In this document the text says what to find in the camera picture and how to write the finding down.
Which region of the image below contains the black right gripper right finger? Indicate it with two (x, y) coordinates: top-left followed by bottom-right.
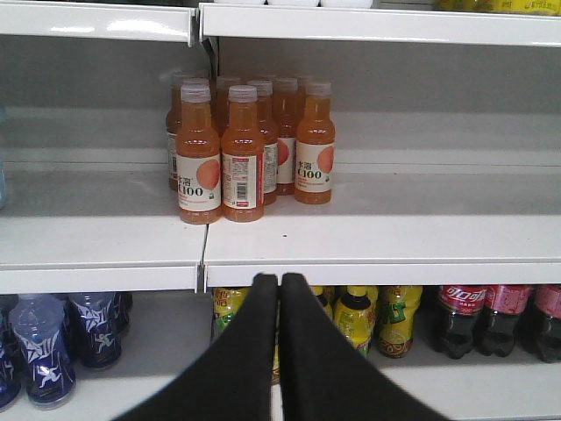
(279, 273), (446, 420)

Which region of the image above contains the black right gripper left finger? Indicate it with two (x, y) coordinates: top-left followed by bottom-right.
(117, 274), (278, 420)

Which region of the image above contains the yellow iced tea bottle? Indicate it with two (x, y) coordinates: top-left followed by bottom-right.
(212, 287), (250, 340)
(377, 285), (423, 359)
(334, 286), (375, 357)

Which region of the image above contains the blue sports drink bottle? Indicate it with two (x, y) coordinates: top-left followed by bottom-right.
(9, 294), (76, 410)
(69, 291), (122, 369)

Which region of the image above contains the plastic cola bottle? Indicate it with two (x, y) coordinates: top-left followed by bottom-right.
(475, 284), (533, 357)
(521, 284), (560, 363)
(433, 285), (487, 359)

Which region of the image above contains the orange C100 juice bottle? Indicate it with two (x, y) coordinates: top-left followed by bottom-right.
(221, 85), (264, 223)
(176, 84), (222, 225)
(295, 82), (336, 204)

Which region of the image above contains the white store shelving unit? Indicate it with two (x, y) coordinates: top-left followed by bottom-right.
(0, 0), (561, 421)

